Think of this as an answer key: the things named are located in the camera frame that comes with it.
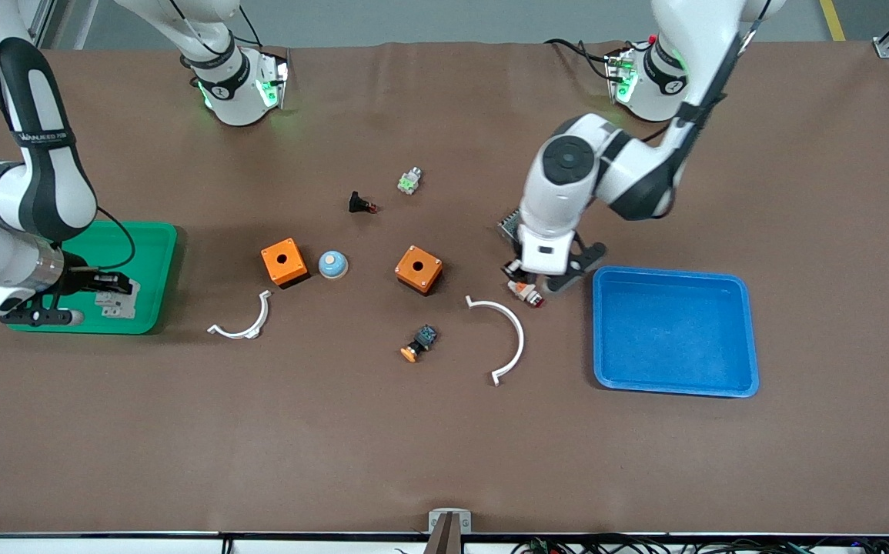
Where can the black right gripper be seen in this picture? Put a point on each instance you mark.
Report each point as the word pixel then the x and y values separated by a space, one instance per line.
pixel 81 280

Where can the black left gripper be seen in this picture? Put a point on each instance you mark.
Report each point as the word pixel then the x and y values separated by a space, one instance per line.
pixel 511 268

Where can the white red circuit breaker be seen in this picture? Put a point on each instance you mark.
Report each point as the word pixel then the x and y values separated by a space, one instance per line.
pixel 119 306

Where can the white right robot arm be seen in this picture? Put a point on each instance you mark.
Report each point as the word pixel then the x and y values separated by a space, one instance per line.
pixel 36 192

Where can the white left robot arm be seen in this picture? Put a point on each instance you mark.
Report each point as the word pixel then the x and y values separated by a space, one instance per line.
pixel 567 161

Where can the white orange red indicator light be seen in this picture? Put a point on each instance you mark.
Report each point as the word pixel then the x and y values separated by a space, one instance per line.
pixel 525 292

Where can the metal mesh power supply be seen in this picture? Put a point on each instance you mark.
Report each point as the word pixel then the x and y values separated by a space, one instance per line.
pixel 509 228

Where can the green plastic tray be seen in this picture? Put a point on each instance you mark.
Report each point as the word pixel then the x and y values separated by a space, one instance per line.
pixel 148 254

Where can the orange button box with hole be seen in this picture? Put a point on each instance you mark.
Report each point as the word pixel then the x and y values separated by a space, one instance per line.
pixel 283 261
pixel 418 269

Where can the orange black push button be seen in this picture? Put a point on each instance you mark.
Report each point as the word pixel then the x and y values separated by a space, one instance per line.
pixel 422 338

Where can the grey green push button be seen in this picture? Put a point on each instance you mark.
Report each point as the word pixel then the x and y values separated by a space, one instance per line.
pixel 409 182

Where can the blue dome push button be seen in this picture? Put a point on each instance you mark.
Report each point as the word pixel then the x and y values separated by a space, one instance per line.
pixel 332 265

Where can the blue plastic tray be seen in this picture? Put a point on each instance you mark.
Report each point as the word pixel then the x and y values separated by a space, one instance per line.
pixel 675 331

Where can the brown table cover mat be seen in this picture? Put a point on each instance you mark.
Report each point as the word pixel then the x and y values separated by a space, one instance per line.
pixel 444 446

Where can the large white curved bracket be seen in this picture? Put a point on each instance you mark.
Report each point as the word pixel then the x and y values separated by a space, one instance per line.
pixel 521 338

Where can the small white curved bracket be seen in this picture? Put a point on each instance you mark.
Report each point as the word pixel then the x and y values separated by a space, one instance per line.
pixel 264 312

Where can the black switch with red tip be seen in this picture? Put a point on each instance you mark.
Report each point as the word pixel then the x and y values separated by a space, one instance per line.
pixel 356 202

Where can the grey metal edge bracket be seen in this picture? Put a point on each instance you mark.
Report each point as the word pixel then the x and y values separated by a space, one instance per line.
pixel 436 517

